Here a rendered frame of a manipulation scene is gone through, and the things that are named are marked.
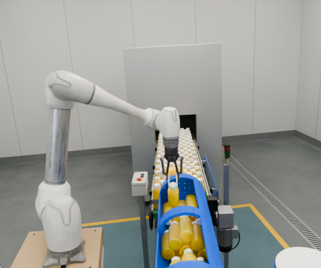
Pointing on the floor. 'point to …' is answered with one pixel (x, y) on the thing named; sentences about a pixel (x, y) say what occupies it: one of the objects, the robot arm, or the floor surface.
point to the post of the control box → (143, 231)
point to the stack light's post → (225, 204)
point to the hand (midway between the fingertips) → (172, 179)
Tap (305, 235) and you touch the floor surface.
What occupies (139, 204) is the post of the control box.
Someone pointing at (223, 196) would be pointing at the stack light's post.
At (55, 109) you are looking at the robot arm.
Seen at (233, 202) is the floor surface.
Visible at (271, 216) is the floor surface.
